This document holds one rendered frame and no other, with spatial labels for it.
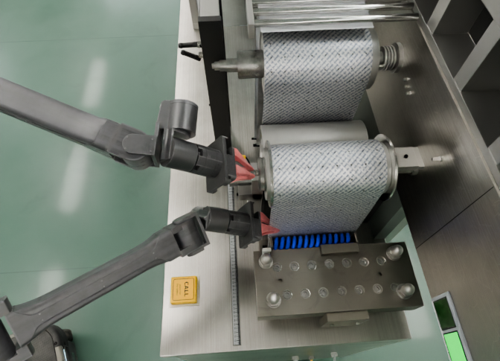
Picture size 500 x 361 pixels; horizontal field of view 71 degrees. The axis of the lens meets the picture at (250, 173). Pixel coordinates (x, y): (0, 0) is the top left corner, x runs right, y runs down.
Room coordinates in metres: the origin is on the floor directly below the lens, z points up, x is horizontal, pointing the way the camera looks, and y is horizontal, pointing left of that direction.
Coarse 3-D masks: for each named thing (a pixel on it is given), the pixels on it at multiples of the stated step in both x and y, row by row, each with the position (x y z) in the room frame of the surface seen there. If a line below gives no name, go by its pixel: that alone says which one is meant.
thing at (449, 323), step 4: (440, 300) 0.14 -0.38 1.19; (444, 300) 0.14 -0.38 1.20; (436, 304) 0.13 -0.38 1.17; (440, 304) 0.13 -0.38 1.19; (444, 304) 0.13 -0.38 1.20; (436, 308) 0.13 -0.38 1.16; (440, 308) 0.12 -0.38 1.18; (444, 308) 0.12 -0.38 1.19; (448, 308) 0.12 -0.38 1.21; (440, 312) 0.12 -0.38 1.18; (444, 312) 0.12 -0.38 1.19; (448, 312) 0.11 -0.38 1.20; (440, 316) 0.11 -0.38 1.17; (444, 316) 0.11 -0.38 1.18; (448, 316) 0.11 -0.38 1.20; (440, 320) 0.10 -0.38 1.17; (444, 320) 0.10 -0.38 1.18; (448, 320) 0.10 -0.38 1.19; (452, 320) 0.10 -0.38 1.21; (440, 324) 0.10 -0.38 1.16; (444, 324) 0.10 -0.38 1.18; (448, 324) 0.09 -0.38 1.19; (452, 324) 0.09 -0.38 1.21; (444, 328) 0.09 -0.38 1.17
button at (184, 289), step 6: (186, 276) 0.25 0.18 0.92; (192, 276) 0.25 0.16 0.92; (174, 282) 0.24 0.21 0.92; (180, 282) 0.24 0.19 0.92; (186, 282) 0.24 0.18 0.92; (192, 282) 0.24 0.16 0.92; (174, 288) 0.22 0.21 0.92; (180, 288) 0.22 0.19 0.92; (186, 288) 0.22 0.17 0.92; (192, 288) 0.22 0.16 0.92; (174, 294) 0.20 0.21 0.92; (180, 294) 0.20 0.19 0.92; (186, 294) 0.20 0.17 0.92; (192, 294) 0.20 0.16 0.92; (174, 300) 0.19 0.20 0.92; (180, 300) 0.19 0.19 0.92; (186, 300) 0.19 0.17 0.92; (192, 300) 0.19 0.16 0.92
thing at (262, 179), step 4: (260, 160) 0.41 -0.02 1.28; (264, 160) 0.40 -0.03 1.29; (260, 164) 0.39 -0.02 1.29; (264, 164) 0.39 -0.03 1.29; (260, 168) 0.38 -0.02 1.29; (264, 168) 0.38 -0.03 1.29; (260, 172) 0.38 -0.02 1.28; (264, 172) 0.38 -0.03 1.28; (260, 176) 0.37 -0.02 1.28; (264, 176) 0.37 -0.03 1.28; (260, 180) 0.36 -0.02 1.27; (264, 180) 0.36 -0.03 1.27; (260, 184) 0.36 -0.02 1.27; (264, 184) 0.36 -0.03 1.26; (260, 188) 0.35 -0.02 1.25; (264, 188) 0.36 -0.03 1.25
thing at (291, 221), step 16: (288, 208) 0.33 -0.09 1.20; (304, 208) 0.33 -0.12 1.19; (320, 208) 0.34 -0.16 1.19; (336, 208) 0.34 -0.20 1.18; (352, 208) 0.34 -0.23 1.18; (368, 208) 0.34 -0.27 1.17; (272, 224) 0.33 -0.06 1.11; (288, 224) 0.33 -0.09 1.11; (304, 224) 0.34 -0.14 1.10; (320, 224) 0.34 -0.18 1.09; (336, 224) 0.34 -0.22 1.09; (352, 224) 0.34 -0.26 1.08
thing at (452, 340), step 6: (444, 336) 0.08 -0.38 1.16; (450, 336) 0.07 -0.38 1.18; (456, 336) 0.07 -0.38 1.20; (450, 342) 0.06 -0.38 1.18; (456, 342) 0.06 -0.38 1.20; (450, 348) 0.05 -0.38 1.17; (456, 348) 0.05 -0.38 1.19; (462, 348) 0.05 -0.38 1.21; (450, 354) 0.04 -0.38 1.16; (456, 354) 0.04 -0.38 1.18; (462, 354) 0.04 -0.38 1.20; (456, 360) 0.03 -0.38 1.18; (462, 360) 0.03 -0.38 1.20
